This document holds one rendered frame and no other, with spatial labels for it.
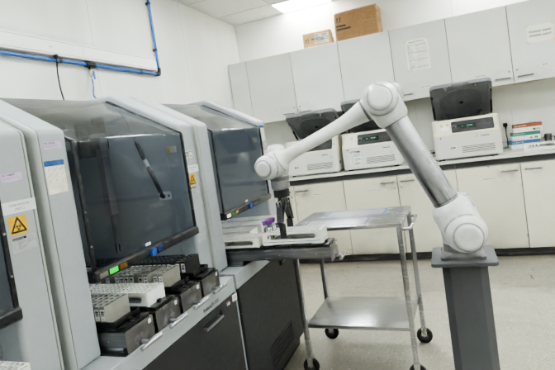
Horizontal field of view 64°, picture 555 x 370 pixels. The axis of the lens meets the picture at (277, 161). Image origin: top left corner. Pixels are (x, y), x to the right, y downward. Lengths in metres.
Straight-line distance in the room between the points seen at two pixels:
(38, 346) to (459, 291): 1.57
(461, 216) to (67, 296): 1.36
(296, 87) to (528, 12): 2.21
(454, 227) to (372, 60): 3.04
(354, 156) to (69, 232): 3.29
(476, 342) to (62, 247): 1.66
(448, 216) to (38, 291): 1.39
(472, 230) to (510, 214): 2.59
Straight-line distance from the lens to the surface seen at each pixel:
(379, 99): 1.76
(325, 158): 4.42
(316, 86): 4.73
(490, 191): 4.33
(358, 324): 2.57
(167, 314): 1.68
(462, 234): 1.81
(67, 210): 1.46
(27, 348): 1.39
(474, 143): 4.28
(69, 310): 1.47
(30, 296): 1.38
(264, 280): 2.41
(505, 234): 4.42
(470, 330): 2.19
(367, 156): 4.34
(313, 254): 2.08
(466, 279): 2.10
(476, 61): 4.58
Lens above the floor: 1.32
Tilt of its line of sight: 3 degrees down
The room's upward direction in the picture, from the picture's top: 8 degrees counter-clockwise
